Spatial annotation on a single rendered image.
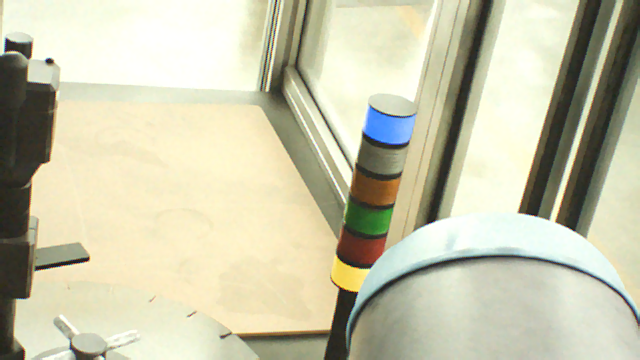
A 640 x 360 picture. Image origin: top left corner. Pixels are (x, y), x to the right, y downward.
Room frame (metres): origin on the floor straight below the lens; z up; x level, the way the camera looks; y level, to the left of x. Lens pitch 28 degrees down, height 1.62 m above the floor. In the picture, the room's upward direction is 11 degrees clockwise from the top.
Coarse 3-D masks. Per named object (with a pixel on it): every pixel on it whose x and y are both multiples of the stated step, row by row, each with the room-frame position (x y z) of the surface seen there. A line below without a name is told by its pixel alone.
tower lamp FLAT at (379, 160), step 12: (360, 144) 1.02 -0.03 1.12; (372, 144) 1.01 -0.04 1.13; (408, 144) 1.02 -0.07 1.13; (360, 156) 1.02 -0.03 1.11; (372, 156) 1.01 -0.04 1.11; (384, 156) 1.01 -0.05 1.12; (396, 156) 1.01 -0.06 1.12; (360, 168) 1.01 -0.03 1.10; (372, 168) 1.01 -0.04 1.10; (384, 168) 1.01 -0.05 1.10; (396, 168) 1.01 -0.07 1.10
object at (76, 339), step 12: (60, 324) 0.83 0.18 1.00; (72, 336) 0.82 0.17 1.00; (84, 336) 0.81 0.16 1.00; (96, 336) 0.81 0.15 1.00; (120, 336) 0.83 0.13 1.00; (132, 336) 0.83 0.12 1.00; (72, 348) 0.80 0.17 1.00; (84, 348) 0.80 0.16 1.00; (96, 348) 0.80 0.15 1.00; (108, 348) 0.81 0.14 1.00
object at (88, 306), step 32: (32, 288) 0.94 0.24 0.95; (64, 288) 0.95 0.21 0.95; (96, 288) 0.96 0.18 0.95; (128, 288) 0.97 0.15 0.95; (32, 320) 0.89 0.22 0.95; (96, 320) 0.91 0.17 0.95; (128, 320) 0.92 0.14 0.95; (160, 320) 0.93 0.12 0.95; (192, 320) 0.94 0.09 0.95; (32, 352) 0.85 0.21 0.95; (128, 352) 0.87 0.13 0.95; (160, 352) 0.88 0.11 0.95; (192, 352) 0.89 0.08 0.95; (224, 352) 0.90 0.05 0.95
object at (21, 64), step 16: (0, 64) 0.71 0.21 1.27; (16, 64) 0.71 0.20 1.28; (0, 80) 0.71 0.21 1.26; (16, 80) 0.71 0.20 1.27; (0, 96) 0.71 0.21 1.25; (16, 96) 0.71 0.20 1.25; (0, 112) 0.71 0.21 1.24; (16, 112) 0.72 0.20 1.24; (0, 128) 0.71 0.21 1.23; (16, 128) 0.72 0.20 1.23; (0, 144) 0.71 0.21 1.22; (16, 144) 0.72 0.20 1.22; (0, 160) 0.71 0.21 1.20
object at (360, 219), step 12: (348, 192) 1.03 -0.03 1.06; (348, 204) 1.02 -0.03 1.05; (360, 204) 1.01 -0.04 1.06; (348, 216) 1.02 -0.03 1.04; (360, 216) 1.01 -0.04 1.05; (372, 216) 1.01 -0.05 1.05; (384, 216) 1.01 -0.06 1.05; (348, 228) 1.01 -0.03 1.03; (360, 228) 1.01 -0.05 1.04; (372, 228) 1.01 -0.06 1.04; (384, 228) 1.02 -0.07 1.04
